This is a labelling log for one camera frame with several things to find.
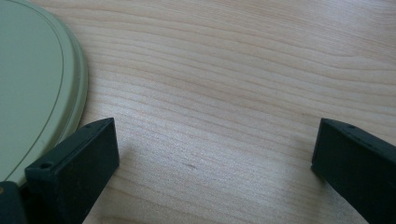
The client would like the pale green round tray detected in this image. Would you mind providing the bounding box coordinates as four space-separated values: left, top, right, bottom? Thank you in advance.
0 0 89 188

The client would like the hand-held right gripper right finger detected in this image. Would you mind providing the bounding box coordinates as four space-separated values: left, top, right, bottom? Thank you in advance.
310 118 396 224

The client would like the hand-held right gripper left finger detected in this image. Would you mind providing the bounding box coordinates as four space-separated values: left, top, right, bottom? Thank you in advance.
24 117 120 224

